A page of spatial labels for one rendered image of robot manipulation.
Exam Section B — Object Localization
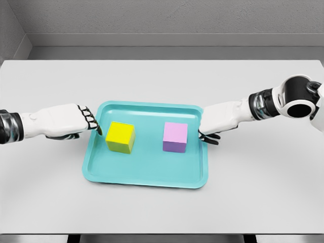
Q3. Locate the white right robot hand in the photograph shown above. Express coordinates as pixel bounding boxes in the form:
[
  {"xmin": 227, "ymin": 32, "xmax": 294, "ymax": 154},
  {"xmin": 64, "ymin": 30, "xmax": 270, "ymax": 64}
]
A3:
[{"xmin": 198, "ymin": 102, "xmax": 240, "ymax": 145}]

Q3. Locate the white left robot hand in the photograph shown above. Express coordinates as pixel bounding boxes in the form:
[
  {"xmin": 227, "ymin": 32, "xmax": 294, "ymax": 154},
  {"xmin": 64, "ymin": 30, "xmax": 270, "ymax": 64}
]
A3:
[{"xmin": 40, "ymin": 103, "xmax": 103, "ymax": 141}]

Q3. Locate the pink cube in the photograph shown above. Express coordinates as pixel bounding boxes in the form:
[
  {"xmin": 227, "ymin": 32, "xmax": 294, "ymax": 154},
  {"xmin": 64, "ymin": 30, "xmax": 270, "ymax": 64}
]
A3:
[{"xmin": 162, "ymin": 121, "xmax": 188, "ymax": 154}]

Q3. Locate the yellow cube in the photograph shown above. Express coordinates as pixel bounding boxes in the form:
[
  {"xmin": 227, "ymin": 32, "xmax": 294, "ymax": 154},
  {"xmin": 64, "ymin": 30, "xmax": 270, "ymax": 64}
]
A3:
[{"xmin": 105, "ymin": 121, "xmax": 136, "ymax": 154}]

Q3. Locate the teal plastic tray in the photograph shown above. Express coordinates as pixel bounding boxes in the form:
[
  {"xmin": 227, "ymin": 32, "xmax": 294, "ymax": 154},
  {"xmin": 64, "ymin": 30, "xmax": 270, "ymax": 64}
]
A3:
[{"xmin": 82, "ymin": 100, "xmax": 209, "ymax": 189}]

